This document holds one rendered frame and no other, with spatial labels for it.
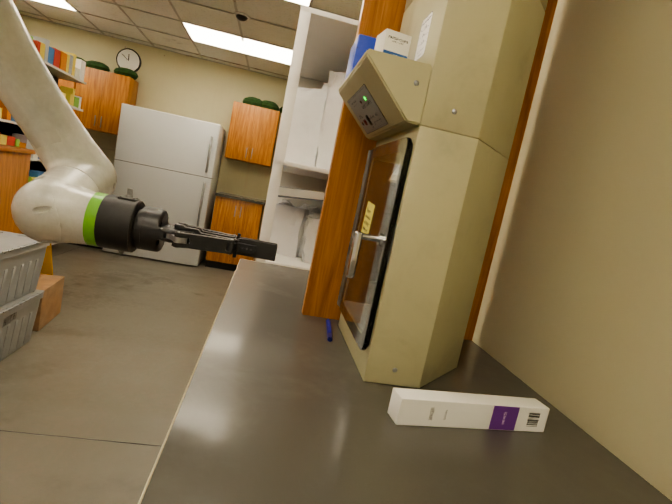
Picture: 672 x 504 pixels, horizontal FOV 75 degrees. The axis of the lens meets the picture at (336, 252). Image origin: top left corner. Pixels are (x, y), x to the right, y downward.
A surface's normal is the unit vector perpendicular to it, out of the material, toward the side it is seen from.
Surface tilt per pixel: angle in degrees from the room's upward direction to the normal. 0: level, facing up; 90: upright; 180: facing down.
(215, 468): 0
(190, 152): 90
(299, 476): 0
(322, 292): 90
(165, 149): 90
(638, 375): 90
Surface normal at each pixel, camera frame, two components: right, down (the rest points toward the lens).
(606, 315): -0.97, -0.18
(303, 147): -0.29, 0.12
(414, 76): 0.15, 0.16
